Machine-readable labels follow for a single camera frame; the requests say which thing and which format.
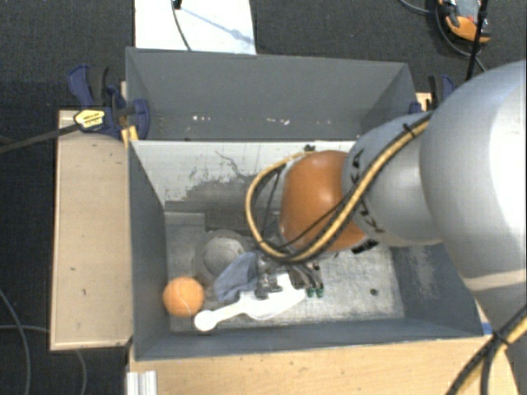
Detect white plastic scoop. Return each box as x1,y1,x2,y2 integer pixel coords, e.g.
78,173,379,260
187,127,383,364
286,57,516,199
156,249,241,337
193,271,307,332

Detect blue-grey cloth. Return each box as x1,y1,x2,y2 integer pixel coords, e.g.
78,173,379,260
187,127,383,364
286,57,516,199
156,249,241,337
212,251,263,303

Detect grey ball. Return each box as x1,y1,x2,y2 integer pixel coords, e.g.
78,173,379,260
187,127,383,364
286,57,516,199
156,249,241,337
201,229,249,286

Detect orange ball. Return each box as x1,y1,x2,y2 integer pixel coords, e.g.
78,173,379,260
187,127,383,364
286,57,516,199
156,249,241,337
161,276,206,318

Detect pale wood board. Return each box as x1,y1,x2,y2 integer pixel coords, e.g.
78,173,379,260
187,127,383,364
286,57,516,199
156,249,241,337
49,109,135,351

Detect grey metal bin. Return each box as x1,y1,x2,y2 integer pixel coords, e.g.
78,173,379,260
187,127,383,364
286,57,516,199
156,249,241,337
124,46,485,362

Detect black cylinder on white bracket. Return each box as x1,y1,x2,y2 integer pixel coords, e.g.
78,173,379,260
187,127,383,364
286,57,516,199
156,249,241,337
351,239,380,256

